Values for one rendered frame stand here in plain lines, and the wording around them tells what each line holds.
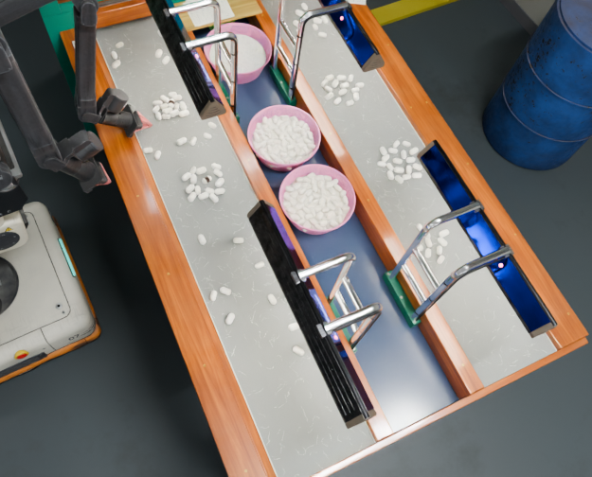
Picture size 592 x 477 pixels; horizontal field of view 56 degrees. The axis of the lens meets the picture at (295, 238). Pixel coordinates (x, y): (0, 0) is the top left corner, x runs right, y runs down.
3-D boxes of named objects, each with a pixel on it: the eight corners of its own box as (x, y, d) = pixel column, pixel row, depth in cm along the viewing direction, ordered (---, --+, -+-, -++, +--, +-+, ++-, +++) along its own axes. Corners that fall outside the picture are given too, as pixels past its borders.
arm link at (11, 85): (-45, 8, 101) (-28, 50, 98) (-12, 1, 103) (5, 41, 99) (30, 145, 140) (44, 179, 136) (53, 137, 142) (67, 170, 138)
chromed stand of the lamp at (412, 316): (410, 328, 184) (460, 279, 144) (382, 276, 191) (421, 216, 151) (457, 307, 189) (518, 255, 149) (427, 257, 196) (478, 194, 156)
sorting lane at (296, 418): (281, 490, 154) (282, 490, 153) (93, 32, 218) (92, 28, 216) (374, 444, 163) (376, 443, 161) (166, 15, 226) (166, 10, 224)
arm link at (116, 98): (75, 102, 181) (80, 119, 176) (91, 75, 175) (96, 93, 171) (109, 113, 189) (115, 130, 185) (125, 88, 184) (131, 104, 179)
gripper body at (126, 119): (132, 103, 192) (113, 99, 186) (141, 126, 188) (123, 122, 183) (122, 116, 195) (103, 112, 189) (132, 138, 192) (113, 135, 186)
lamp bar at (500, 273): (531, 339, 148) (545, 331, 141) (415, 156, 170) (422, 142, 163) (554, 327, 150) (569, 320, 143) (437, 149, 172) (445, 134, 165)
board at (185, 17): (185, 32, 217) (185, 30, 216) (171, 6, 223) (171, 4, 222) (261, 13, 226) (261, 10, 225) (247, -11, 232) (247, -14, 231)
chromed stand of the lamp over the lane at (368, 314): (302, 377, 173) (324, 339, 133) (276, 320, 180) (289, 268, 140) (355, 353, 178) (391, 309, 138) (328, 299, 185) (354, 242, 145)
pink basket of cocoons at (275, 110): (282, 192, 201) (284, 178, 193) (232, 147, 207) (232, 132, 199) (331, 150, 211) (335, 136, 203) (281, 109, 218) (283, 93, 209)
